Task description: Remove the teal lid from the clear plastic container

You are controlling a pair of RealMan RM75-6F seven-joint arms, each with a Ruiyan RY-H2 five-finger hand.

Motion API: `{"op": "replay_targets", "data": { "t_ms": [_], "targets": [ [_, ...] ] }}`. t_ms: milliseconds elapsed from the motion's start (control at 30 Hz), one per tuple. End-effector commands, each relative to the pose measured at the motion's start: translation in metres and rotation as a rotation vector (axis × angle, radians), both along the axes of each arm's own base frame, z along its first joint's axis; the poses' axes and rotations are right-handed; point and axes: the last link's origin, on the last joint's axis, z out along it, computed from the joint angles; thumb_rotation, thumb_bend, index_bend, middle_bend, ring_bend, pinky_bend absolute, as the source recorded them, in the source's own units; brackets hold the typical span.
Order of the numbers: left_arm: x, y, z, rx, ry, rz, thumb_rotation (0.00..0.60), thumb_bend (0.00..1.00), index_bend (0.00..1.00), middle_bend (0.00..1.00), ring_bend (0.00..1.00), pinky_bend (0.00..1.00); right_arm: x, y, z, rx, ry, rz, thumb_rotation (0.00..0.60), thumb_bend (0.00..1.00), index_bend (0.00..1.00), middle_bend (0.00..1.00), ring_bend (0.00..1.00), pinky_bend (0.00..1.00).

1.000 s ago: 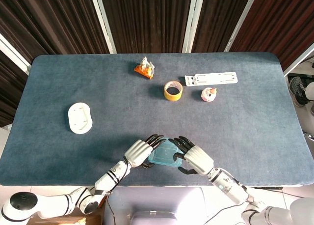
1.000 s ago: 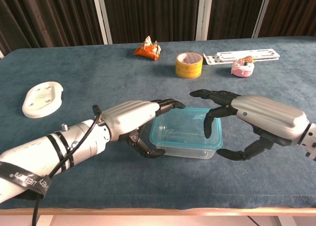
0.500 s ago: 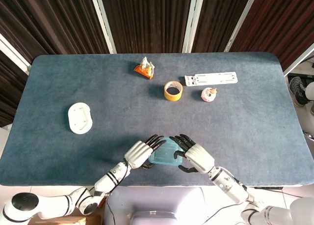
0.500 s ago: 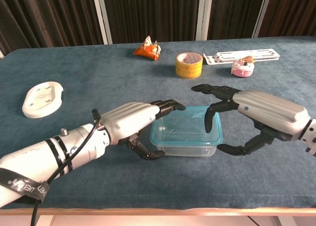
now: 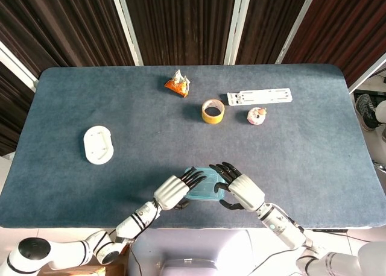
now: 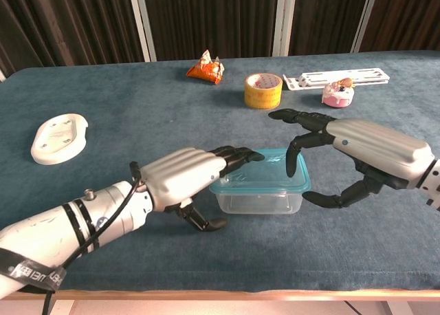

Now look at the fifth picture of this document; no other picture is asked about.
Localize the blue felt table mat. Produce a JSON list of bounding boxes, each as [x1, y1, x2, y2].
[[0, 64, 386, 230]]

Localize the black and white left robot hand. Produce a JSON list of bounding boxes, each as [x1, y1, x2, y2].
[[153, 166, 208, 211]]

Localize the white oval plastic part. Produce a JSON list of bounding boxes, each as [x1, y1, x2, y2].
[[83, 125, 115, 165]]

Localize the yellow tape roll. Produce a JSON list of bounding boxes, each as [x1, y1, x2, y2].
[[201, 99, 226, 125]]

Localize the white metal partition post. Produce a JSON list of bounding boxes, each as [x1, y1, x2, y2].
[[0, 40, 39, 92], [274, 0, 319, 64], [223, 0, 253, 66], [109, 0, 144, 66], [348, 51, 386, 93]]

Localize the grey robot torso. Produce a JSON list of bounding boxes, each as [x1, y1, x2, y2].
[[126, 228, 272, 276]]

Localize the crumpled orange snack bag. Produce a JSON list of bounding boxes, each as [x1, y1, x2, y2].
[[164, 69, 191, 98]]

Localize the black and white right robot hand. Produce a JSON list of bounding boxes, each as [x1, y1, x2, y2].
[[209, 162, 266, 213]]

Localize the white round object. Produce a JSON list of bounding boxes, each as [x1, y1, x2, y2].
[[376, 102, 386, 129]]

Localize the white perforated plastic plate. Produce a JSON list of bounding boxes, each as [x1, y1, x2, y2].
[[226, 87, 294, 107]]

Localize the grey knit sneakers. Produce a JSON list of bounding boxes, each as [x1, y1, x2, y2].
[[355, 93, 381, 131]]

